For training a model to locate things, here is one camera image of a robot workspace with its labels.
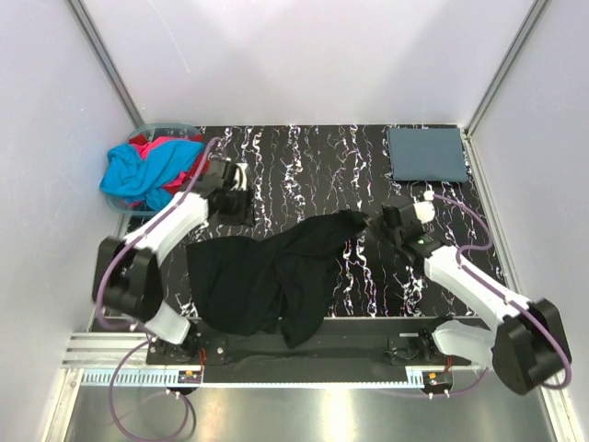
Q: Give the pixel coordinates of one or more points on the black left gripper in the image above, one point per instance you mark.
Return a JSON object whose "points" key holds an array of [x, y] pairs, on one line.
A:
{"points": [[245, 216]]}

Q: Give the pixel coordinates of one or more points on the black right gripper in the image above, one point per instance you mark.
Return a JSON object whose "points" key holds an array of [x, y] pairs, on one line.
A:
{"points": [[380, 220]]}

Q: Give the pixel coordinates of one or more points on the black t shirt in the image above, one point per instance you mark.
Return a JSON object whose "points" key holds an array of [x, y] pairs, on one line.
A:
{"points": [[240, 285]]}

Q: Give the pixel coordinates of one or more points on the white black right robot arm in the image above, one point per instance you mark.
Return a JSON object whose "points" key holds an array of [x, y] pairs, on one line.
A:
{"points": [[523, 342]]}

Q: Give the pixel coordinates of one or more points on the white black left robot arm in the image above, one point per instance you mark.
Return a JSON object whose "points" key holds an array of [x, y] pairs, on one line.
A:
{"points": [[128, 278]]}

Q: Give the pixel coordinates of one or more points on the red t shirt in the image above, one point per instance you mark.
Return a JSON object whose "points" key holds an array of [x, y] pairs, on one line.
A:
{"points": [[190, 150]]}

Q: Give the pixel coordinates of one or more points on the folded grey-blue t shirt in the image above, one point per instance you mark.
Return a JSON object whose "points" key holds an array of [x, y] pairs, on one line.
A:
{"points": [[433, 154]]}

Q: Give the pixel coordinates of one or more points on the teal plastic laundry basket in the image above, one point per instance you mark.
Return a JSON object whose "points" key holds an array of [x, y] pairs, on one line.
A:
{"points": [[150, 130]]}

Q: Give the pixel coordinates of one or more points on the pink t shirt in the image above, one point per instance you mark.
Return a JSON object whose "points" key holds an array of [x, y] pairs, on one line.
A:
{"points": [[167, 169]]}

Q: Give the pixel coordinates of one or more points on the bright blue t shirt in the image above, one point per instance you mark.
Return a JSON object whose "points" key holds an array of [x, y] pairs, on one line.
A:
{"points": [[124, 173]]}

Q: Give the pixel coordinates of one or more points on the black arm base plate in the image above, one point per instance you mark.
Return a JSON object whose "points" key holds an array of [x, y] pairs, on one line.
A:
{"points": [[356, 345]]}

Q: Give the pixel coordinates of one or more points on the white slotted cable duct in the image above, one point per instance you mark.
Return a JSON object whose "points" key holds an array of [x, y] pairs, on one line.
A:
{"points": [[217, 377]]}

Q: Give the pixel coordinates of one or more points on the aluminium front rail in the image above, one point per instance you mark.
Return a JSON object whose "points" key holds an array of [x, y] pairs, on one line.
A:
{"points": [[104, 349]]}

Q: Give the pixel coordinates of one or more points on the aluminium frame post left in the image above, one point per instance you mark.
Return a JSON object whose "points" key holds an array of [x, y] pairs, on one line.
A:
{"points": [[88, 27]]}

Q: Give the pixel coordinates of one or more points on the aluminium frame post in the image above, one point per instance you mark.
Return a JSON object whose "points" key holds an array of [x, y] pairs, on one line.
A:
{"points": [[532, 18], [88, 27]]}

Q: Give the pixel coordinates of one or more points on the aluminium frame post right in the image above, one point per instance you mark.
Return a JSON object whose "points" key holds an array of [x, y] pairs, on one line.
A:
{"points": [[532, 18]]}

